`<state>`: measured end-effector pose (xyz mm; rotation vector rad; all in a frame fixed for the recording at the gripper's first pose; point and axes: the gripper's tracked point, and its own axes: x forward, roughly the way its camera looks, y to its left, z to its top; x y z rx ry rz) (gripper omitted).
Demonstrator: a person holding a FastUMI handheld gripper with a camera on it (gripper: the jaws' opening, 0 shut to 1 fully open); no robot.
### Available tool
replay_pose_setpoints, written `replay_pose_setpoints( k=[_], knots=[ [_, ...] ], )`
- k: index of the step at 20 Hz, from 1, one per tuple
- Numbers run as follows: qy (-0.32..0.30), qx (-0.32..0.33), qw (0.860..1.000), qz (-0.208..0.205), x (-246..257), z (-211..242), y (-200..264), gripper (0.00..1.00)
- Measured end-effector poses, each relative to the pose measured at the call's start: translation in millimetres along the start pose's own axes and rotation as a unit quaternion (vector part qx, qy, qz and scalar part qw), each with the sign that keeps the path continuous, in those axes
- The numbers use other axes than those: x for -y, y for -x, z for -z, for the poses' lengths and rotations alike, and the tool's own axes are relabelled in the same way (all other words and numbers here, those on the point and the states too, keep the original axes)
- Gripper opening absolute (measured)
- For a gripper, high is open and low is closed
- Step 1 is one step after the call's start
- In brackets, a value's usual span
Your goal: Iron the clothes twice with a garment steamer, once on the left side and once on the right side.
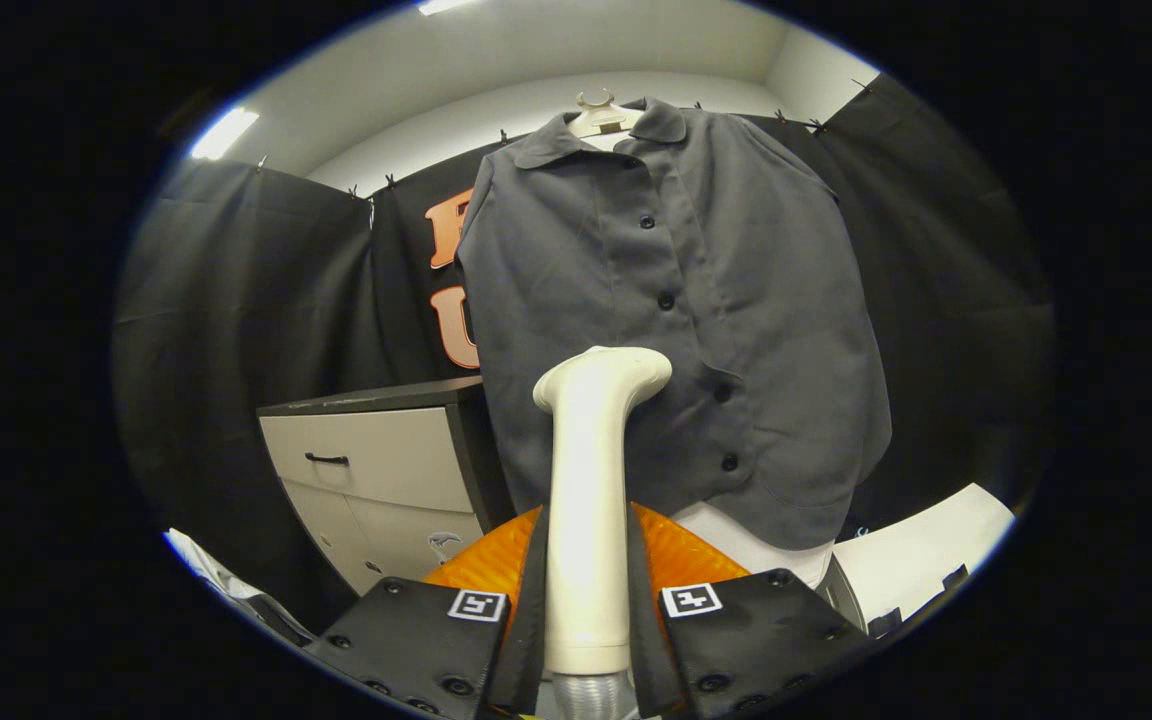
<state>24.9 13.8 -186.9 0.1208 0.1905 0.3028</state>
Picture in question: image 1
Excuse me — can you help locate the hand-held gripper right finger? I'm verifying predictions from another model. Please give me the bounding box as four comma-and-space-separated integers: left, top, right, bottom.
626, 497, 877, 720

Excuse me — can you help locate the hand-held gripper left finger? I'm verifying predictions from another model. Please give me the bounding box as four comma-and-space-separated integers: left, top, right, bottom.
301, 503, 549, 720

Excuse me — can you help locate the white garment steamer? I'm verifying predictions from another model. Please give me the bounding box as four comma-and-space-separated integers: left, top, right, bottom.
532, 345, 674, 720

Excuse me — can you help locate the grey button-up shirt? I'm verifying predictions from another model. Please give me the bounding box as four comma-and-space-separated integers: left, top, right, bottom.
456, 97, 894, 551

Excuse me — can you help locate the beige drawer cabinet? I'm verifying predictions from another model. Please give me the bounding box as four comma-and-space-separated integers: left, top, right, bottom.
256, 377, 517, 596

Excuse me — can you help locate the pale crumpled sheet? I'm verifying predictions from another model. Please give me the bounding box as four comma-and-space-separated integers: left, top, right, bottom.
164, 528, 312, 641

